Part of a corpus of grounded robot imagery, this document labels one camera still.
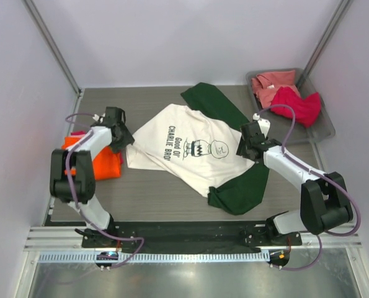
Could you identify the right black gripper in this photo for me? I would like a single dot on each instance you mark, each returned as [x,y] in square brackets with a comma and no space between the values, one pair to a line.
[241,149]

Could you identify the aluminium front rail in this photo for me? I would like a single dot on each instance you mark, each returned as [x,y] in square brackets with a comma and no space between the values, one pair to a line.
[65,238]

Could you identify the left aluminium frame post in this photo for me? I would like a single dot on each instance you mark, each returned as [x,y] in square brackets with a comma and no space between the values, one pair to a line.
[51,44]

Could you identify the folded magenta t shirt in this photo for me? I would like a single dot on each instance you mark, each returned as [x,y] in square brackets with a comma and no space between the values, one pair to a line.
[82,133]

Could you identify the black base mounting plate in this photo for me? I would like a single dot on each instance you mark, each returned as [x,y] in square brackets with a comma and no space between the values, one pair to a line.
[196,238]

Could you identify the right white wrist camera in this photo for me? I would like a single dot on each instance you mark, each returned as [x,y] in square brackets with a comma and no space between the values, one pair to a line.
[264,124]

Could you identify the right aluminium frame post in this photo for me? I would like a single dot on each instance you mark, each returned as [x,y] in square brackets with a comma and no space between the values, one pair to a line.
[332,26]

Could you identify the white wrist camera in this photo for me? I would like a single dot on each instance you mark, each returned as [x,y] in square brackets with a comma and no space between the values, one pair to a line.
[264,124]
[98,119]

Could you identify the salmon pink t shirt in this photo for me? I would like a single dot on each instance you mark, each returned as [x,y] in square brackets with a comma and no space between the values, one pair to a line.
[265,85]

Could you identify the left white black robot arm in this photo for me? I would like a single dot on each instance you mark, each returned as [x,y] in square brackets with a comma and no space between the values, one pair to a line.
[72,171]

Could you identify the grey plastic tray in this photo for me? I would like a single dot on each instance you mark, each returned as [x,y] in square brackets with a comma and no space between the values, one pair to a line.
[322,128]

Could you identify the white green raglan t shirt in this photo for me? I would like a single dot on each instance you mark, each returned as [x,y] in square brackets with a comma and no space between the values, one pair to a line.
[197,142]

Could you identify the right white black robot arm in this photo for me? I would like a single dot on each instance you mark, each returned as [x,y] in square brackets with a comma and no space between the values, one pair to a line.
[325,204]

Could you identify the crimson red t shirt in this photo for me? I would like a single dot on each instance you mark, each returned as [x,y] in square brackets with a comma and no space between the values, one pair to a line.
[306,110]

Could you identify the aluminium frame post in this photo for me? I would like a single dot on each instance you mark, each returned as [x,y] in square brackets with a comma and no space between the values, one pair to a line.
[332,26]
[51,44]

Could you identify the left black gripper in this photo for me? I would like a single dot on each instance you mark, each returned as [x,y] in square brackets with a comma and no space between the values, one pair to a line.
[127,140]

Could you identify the white slotted cable duct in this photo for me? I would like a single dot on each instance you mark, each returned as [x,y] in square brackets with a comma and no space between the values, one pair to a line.
[104,257]

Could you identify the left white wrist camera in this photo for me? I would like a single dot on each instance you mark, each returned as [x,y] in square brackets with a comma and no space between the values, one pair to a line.
[98,119]

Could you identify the folded orange t shirt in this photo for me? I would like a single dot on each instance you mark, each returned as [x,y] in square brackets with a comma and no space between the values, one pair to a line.
[107,165]

